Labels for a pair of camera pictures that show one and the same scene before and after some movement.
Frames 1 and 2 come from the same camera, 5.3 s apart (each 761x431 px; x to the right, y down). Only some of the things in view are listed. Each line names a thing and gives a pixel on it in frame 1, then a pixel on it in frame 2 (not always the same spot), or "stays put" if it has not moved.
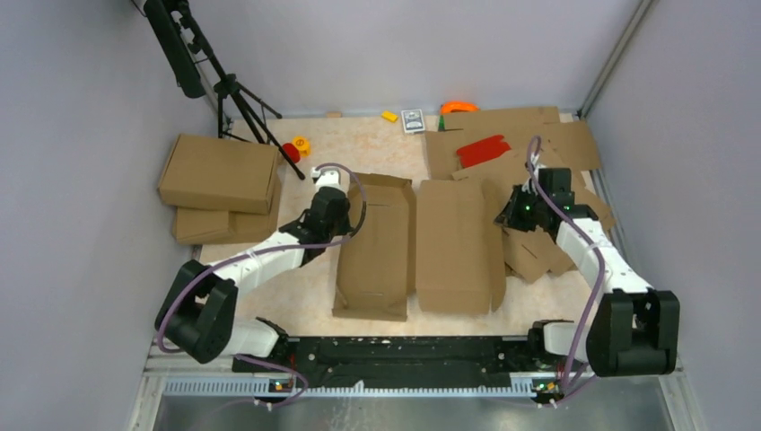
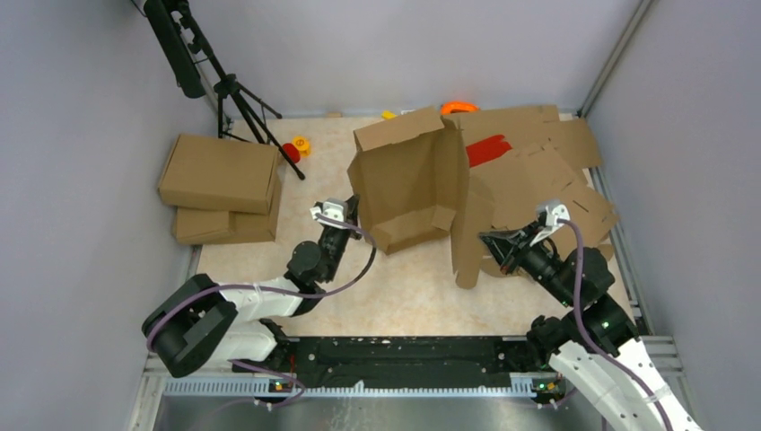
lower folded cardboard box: [201, 226] stays put
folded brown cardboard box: [221, 174] stays put
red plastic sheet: [483, 150] stays put
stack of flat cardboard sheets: [546, 162] stays put
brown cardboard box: [437, 243] → [413, 188]
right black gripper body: [523, 210] → [526, 250]
